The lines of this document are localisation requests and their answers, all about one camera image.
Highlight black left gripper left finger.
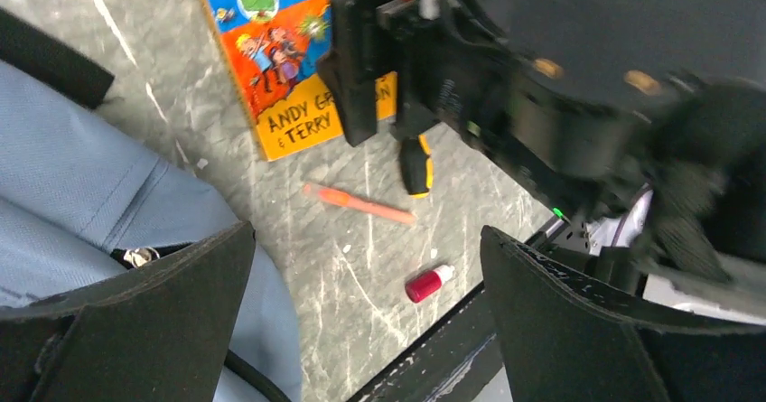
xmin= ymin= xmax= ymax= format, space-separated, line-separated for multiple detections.
xmin=1 ymin=222 xmax=256 ymax=401

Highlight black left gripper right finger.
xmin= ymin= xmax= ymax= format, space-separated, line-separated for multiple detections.
xmin=481 ymin=226 xmax=765 ymax=401

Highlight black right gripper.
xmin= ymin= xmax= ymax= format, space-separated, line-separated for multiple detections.
xmin=317 ymin=0 xmax=670 ymax=208

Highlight blue student backpack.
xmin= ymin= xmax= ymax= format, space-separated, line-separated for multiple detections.
xmin=1 ymin=12 xmax=302 ymax=401

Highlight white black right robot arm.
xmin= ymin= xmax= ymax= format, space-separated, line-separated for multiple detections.
xmin=318 ymin=0 xmax=765 ymax=315

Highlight orange blue Treehouse book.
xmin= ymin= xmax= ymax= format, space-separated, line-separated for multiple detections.
xmin=189 ymin=0 xmax=400 ymax=164

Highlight yellow black screwdriver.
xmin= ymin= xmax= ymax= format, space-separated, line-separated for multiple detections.
xmin=398 ymin=134 xmax=434 ymax=198

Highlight orange pencil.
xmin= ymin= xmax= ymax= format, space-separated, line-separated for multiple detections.
xmin=303 ymin=182 xmax=416 ymax=224

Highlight small red white tube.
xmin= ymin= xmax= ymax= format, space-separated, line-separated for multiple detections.
xmin=405 ymin=265 xmax=455 ymax=304

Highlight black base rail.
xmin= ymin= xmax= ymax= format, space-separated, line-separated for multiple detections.
xmin=350 ymin=283 xmax=504 ymax=402

